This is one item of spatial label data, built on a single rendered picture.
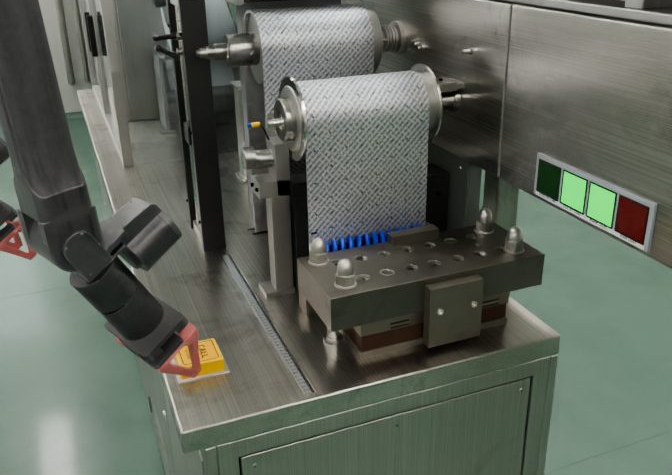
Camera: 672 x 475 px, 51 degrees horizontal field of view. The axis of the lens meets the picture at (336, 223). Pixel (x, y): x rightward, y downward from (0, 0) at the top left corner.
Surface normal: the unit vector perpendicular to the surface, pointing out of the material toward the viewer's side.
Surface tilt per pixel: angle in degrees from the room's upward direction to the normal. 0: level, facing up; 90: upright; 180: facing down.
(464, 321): 90
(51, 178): 80
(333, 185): 90
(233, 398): 0
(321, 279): 0
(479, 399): 90
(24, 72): 90
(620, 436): 0
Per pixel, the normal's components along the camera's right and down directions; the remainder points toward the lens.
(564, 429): -0.02, -0.92
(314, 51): 0.37, 0.38
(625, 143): -0.93, 0.16
